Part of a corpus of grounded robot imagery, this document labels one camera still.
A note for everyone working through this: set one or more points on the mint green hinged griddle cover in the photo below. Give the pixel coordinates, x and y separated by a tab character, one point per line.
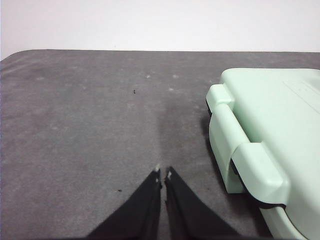
275	112

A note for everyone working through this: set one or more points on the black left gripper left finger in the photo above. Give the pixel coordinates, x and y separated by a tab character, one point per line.
140	215

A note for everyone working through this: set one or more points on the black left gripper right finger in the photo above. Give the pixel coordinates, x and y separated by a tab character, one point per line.
187	215

